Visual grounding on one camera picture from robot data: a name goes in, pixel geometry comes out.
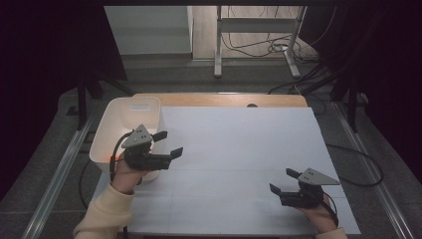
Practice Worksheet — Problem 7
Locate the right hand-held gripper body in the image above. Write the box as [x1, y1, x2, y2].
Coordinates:
[279, 167, 341, 209]

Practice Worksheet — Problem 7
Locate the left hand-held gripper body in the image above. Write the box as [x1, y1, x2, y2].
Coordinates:
[120, 123, 174, 172]

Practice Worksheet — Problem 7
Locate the white plastic bin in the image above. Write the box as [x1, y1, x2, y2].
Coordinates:
[89, 96, 167, 183]

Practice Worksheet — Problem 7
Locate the person's right hand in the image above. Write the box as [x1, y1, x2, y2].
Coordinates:
[297, 194, 338, 234]

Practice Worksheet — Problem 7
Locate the person's left hand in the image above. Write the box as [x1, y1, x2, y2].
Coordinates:
[110, 151, 151, 195]

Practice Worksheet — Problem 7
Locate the white table mat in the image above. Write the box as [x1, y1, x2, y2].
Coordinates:
[79, 106, 361, 236]

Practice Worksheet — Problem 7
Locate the black metal stand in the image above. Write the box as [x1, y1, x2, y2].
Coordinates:
[329, 74, 367, 133]
[65, 64, 135, 131]

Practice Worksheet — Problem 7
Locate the white cabinet panel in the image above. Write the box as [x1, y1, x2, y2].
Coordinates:
[104, 5, 194, 56]

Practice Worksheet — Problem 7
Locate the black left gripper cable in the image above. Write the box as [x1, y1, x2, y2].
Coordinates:
[108, 130, 134, 182]

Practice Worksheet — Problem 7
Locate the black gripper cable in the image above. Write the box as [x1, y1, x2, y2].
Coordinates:
[108, 130, 134, 182]
[318, 192, 339, 229]

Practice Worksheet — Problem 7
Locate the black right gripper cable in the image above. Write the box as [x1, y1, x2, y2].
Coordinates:
[318, 192, 339, 229]

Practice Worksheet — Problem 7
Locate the aluminium floor rail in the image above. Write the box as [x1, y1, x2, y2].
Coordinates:
[21, 119, 95, 239]
[332, 102, 416, 239]

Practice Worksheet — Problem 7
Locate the thin black floor cable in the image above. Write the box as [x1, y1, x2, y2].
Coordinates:
[78, 158, 93, 211]

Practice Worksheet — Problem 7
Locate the black looped floor cable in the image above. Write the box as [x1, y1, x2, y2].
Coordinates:
[325, 142, 385, 187]

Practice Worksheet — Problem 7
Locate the tangle of black floor cables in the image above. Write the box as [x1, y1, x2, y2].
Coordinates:
[221, 31, 321, 63]

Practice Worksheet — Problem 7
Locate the white metal desk frame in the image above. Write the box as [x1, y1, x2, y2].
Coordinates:
[213, 5, 308, 80]

